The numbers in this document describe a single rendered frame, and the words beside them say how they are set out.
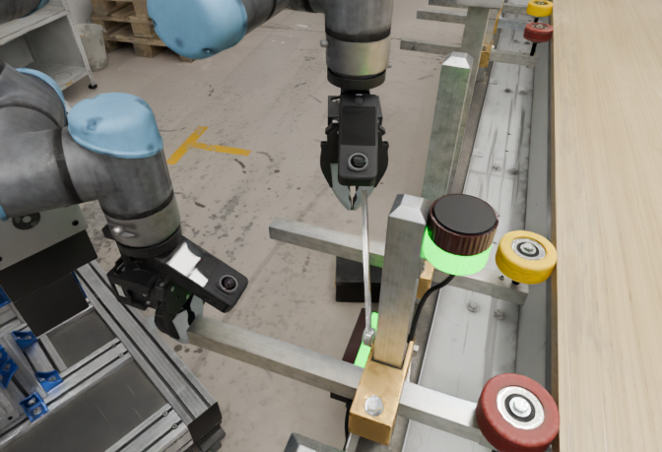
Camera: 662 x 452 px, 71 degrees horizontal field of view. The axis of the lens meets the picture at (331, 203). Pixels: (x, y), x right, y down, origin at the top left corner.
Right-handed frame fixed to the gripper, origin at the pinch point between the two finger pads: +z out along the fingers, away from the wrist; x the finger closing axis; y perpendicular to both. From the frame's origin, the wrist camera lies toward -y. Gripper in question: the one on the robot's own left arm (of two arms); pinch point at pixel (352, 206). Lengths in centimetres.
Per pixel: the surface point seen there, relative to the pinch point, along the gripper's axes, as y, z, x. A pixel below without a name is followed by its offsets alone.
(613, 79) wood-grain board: 54, 5, -65
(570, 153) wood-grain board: 22.1, 5.4, -42.1
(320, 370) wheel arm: -20.4, 9.4, 4.3
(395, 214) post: -19.5, -15.3, -2.8
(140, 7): 290, 59, 137
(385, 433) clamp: -27.6, 10.3, -3.1
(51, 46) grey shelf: 246, 71, 184
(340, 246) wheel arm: 4.4, 12.5, 1.5
